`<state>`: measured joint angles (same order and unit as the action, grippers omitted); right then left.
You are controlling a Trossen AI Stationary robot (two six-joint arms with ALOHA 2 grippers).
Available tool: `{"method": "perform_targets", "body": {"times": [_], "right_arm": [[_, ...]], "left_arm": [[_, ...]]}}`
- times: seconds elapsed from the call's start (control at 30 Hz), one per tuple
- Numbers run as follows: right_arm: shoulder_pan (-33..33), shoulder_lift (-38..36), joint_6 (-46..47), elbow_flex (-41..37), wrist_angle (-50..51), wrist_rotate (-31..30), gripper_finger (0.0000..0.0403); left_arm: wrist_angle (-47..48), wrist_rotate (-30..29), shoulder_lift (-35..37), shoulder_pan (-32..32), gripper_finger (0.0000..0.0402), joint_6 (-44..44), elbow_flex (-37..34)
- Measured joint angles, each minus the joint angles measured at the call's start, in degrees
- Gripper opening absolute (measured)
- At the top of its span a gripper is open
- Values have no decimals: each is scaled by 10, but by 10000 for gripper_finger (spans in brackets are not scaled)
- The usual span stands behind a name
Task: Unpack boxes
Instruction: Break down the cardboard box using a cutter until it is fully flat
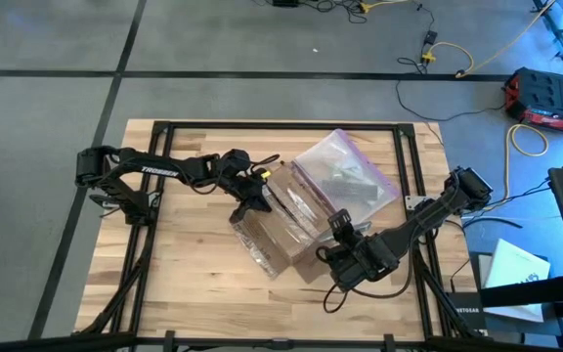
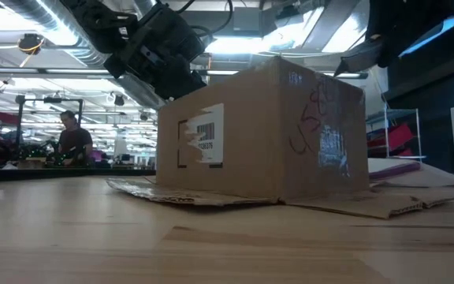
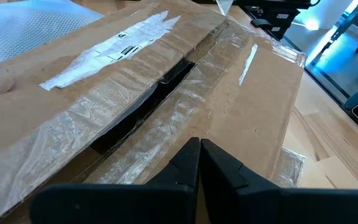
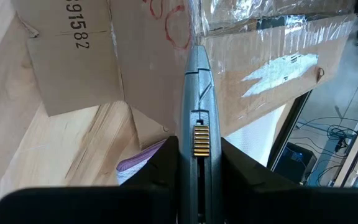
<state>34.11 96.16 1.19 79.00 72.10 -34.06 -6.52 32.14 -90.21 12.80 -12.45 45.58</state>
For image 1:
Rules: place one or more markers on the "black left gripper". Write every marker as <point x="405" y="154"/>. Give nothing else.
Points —
<point x="240" y="173"/>

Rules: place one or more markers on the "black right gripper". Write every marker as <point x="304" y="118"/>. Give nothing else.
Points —
<point x="364" y="261"/>

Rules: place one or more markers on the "brown Sephora cardboard box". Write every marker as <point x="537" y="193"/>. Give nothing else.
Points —
<point x="272" y="234"/>

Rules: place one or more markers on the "white mesh pouch purple trim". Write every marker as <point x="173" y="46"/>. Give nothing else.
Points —
<point x="330" y="151"/>

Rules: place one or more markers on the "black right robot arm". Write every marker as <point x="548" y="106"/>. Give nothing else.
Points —
<point x="438" y="210"/>

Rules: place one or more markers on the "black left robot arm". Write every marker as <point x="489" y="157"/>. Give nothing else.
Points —
<point x="159" y="168"/>

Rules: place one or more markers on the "grey metal mounting plate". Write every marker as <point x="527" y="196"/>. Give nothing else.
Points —
<point x="411" y="203"/>

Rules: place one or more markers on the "black Netgear router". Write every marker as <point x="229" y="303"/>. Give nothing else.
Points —
<point x="467" y="310"/>

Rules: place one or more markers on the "white booklet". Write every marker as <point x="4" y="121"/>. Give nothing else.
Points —
<point x="513" y="269"/>

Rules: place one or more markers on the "black power strip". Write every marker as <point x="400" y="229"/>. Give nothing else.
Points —
<point x="285" y="2"/>

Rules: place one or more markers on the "black power adapter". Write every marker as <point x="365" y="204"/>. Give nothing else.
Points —
<point x="430" y="36"/>

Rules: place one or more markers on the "red black toolbox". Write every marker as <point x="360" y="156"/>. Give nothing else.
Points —
<point x="550" y="95"/>

